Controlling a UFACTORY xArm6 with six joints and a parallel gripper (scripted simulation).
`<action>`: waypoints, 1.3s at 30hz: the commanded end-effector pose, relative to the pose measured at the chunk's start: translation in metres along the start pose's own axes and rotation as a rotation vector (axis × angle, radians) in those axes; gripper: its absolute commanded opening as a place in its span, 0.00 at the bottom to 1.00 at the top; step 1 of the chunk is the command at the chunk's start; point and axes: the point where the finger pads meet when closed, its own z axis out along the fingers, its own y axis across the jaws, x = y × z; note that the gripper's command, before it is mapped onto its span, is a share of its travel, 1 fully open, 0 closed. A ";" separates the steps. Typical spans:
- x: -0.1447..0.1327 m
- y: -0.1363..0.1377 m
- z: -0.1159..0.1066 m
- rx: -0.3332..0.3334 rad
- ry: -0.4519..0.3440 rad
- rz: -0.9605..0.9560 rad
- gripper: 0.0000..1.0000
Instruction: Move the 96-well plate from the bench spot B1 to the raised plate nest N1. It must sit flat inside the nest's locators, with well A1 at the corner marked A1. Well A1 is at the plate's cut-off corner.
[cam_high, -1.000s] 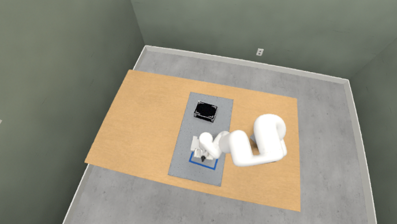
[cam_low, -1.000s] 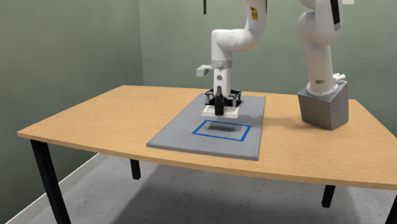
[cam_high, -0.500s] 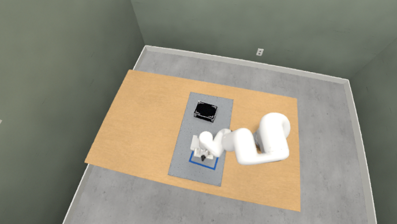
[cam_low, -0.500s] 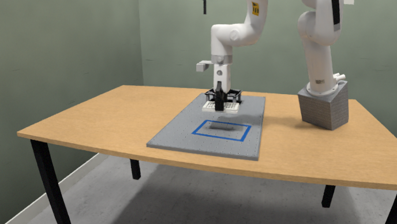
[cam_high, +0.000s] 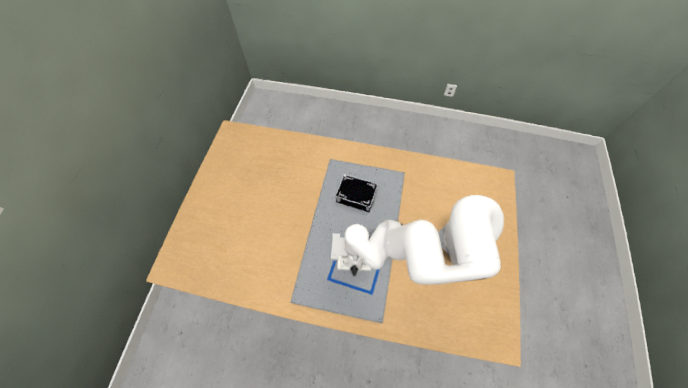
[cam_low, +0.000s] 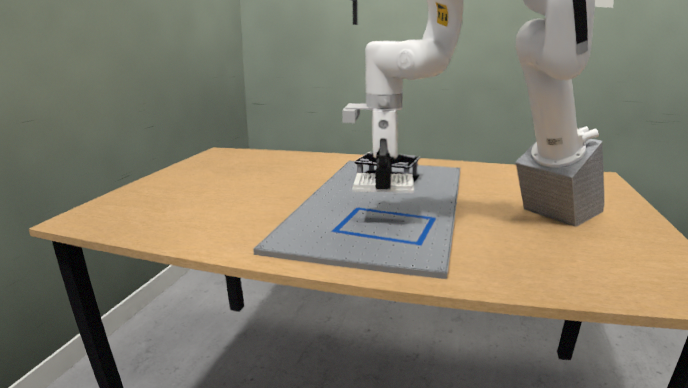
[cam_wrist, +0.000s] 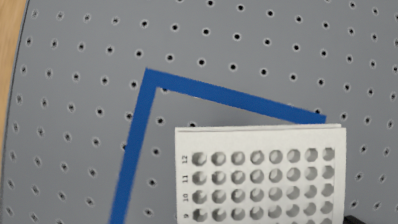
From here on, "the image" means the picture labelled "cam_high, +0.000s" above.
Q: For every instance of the blue rectangular tape outline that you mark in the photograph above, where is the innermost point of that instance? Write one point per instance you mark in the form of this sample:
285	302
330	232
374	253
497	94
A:
351	286

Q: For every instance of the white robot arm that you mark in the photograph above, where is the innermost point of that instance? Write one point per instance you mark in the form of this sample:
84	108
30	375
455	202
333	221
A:
474	257

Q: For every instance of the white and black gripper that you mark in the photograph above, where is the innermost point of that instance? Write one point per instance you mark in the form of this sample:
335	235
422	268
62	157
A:
354	268

